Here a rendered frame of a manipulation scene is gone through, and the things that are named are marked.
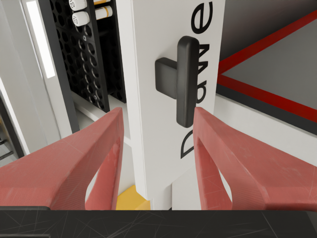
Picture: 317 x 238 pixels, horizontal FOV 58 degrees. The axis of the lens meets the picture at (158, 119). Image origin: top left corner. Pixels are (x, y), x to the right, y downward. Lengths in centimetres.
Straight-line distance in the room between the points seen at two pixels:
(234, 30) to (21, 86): 41
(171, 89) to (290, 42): 45
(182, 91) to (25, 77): 18
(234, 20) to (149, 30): 39
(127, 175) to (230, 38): 33
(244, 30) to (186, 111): 44
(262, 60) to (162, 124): 32
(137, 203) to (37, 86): 27
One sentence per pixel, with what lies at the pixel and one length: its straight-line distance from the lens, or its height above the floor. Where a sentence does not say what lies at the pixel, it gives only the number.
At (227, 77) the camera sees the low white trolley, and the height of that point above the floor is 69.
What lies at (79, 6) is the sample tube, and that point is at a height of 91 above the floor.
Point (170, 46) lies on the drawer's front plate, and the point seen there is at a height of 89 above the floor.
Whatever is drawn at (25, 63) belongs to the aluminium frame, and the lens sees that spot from 33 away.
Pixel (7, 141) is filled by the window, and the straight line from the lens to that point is 38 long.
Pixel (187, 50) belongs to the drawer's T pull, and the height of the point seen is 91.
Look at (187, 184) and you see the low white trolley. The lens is 56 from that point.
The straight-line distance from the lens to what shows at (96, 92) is 35.
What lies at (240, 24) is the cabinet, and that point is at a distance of 62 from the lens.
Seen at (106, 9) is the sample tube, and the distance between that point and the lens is 32.
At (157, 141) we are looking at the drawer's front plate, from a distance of 27.
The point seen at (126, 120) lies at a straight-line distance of 38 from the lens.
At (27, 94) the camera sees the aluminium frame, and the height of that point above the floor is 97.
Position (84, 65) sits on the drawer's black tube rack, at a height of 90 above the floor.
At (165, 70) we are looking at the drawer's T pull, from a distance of 22.
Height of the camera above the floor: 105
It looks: 34 degrees down
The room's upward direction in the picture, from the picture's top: 121 degrees counter-clockwise
